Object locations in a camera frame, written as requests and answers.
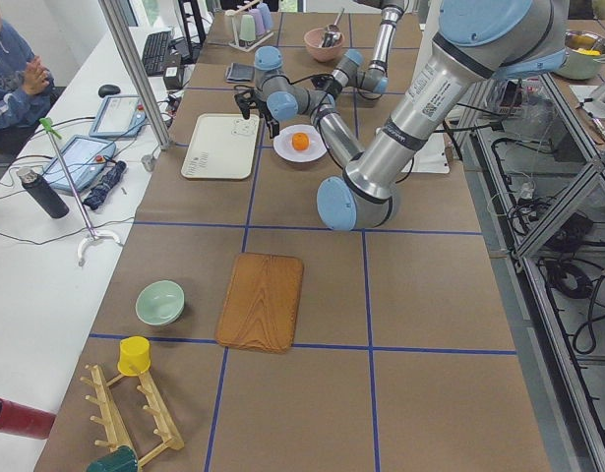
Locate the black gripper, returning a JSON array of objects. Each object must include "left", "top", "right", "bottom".
[
  {"left": 248, "top": 88, "right": 280, "bottom": 139},
  {"left": 311, "top": 74, "right": 342, "bottom": 96}
]

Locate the white round plate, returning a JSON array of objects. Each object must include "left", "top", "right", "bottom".
[{"left": 273, "top": 124, "right": 327, "bottom": 163}]

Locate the orange fruit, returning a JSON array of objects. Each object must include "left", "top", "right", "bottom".
[{"left": 291, "top": 132, "right": 311, "bottom": 151}]

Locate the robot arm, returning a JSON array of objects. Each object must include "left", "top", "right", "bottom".
[
  {"left": 235, "top": 1, "right": 570, "bottom": 231},
  {"left": 312, "top": 0, "right": 409, "bottom": 98}
]

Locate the cream bear tray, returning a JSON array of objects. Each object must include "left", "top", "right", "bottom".
[{"left": 180, "top": 113, "right": 260, "bottom": 180}]

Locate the pink bowl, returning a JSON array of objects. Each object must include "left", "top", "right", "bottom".
[{"left": 303, "top": 28, "right": 344, "bottom": 63}]

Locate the grey folded cloth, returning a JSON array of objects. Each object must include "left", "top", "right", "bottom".
[{"left": 225, "top": 62, "right": 255, "bottom": 84}]

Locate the purple cup on rack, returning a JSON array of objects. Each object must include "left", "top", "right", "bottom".
[{"left": 248, "top": 3, "right": 273, "bottom": 35}]

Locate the white cup rack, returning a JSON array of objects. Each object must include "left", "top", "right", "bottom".
[{"left": 224, "top": 1, "right": 274, "bottom": 52}]

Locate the green cup on rack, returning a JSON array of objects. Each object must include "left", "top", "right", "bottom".
[{"left": 239, "top": 14, "right": 257, "bottom": 45}]

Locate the black keyboard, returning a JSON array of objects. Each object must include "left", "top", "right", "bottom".
[{"left": 141, "top": 29, "right": 173, "bottom": 77}]

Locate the teach pendant tablet far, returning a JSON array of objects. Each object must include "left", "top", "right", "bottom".
[{"left": 89, "top": 94, "right": 147, "bottom": 139}]

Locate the teach pendant tablet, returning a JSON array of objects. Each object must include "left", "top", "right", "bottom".
[
  {"left": 43, "top": 135, "right": 116, "bottom": 194},
  {"left": 89, "top": 94, "right": 147, "bottom": 139}
]

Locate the black computer mouse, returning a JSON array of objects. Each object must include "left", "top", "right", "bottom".
[{"left": 97, "top": 84, "right": 121, "bottom": 98}]

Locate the wooden cutting board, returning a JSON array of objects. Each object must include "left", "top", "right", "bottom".
[{"left": 214, "top": 253, "right": 304, "bottom": 353}]

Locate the folded dark blue umbrella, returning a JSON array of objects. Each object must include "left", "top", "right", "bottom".
[{"left": 83, "top": 160, "right": 127, "bottom": 210}]

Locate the teach pendant tablet near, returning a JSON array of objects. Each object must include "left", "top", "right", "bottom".
[{"left": 43, "top": 135, "right": 116, "bottom": 194}]

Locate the green bowl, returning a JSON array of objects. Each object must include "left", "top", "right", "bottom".
[{"left": 135, "top": 280, "right": 185, "bottom": 326}]

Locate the white stand with green clip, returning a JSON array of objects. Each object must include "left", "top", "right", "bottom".
[{"left": 39, "top": 117, "right": 123, "bottom": 267}]

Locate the black water bottle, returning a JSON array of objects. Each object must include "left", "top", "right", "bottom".
[{"left": 17, "top": 166, "right": 69, "bottom": 219}]

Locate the person in blue jacket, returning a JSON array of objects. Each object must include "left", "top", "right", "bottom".
[{"left": 0, "top": 14, "right": 55, "bottom": 154}]

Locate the steel pot with yellow items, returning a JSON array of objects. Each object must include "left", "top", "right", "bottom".
[{"left": 554, "top": 29, "right": 605, "bottom": 81}]

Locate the yellow cup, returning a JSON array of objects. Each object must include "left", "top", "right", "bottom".
[{"left": 117, "top": 336, "right": 151, "bottom": 377}]

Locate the wooden mug rack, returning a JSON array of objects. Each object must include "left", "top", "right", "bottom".
[{"left": 80, "top": 364, "right": 185, "bottom": 471}]

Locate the dark green cup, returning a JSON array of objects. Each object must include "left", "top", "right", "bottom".
[{"left": 86, "top": 445, "right": 139, "bottom": 472}]

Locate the red cylinder bottle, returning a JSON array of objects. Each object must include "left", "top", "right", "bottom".
[{"left": 0, "top": 397, "right": 56, "bottom": 440}]

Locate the aluminium frame post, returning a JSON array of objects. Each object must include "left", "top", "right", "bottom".
[{"left": 98, "top": 0, "right": 171, "bottom": 151}]

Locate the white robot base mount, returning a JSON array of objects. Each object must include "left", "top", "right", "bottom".
[{"left": 402, "top": 130, "right": 450, "bottom": 174}]

